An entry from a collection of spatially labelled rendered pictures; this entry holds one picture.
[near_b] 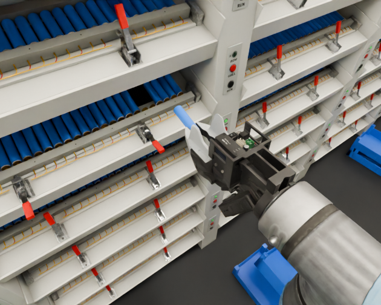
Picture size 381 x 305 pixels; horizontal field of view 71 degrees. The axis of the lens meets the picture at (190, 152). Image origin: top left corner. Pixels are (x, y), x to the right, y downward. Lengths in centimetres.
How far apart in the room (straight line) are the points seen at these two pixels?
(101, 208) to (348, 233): 59
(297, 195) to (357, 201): 150
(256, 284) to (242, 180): 106
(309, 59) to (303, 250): 72
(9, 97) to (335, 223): 47
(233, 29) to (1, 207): 57
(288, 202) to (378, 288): 11
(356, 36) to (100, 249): 113
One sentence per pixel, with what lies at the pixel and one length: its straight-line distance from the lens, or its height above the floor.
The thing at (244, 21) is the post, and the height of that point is 112.
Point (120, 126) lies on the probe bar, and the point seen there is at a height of 94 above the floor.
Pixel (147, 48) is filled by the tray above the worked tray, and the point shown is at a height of 111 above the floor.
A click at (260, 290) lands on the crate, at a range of 142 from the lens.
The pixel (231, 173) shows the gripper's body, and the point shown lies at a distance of 37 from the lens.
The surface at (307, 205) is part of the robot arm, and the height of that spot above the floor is 108.
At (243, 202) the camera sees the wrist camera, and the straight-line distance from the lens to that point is 41.
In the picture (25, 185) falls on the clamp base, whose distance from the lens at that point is 60.
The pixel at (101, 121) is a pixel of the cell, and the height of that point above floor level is 95.
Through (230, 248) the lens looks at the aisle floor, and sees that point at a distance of 146.
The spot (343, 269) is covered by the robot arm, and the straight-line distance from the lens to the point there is 33.
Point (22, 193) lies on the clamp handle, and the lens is 59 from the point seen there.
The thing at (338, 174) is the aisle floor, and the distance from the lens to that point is 191.
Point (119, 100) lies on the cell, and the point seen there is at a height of 96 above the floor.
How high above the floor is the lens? 135
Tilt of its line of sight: 49 degrees down
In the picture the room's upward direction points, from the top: straight up
